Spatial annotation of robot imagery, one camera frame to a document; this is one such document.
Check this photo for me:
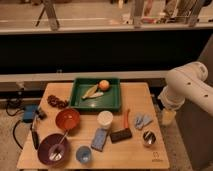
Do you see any black handled brush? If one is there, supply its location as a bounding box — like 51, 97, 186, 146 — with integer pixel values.
31, 116, 39, 150

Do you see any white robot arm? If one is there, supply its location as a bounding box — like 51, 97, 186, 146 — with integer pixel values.
158, 62, 213, 116

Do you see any red bowl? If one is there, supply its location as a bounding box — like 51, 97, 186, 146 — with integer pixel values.
55, 108, 80, 131

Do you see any purple bowl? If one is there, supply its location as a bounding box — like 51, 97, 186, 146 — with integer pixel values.
37, 133, 70, 166

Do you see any orange fruit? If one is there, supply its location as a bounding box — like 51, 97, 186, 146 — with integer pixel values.
98, 80, 110, 91

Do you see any white plastic piece in tray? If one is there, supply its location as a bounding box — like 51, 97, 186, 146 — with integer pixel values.
87, 92, 104, 99

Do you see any green plastic tray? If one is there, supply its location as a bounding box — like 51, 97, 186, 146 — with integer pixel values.
69, 78, 121, 111

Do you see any white cup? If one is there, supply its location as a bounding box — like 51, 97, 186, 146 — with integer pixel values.
97, 111, 113, 129

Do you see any light blue cloth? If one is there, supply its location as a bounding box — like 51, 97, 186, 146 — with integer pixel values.
134, 115, 152, 130

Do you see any blue sponge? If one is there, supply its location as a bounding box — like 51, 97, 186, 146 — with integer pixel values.
91, 128, 108, 152

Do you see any small metal cup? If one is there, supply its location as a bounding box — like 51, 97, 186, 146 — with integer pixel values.
142, 131, 156, 147

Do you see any small blue cup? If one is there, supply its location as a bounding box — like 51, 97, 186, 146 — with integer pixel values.
76, 146, 92, 164

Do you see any blue electronic box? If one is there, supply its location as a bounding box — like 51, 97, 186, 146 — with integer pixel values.
22, 105, 38, 123

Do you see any metal spoon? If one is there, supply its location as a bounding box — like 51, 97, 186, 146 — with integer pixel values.
49, 131, 68, 161

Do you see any orange handled tool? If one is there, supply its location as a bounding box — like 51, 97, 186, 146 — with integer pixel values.
124, 109, 130, 129

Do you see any black cable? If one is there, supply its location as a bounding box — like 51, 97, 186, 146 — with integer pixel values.
5, 97, 25, 150

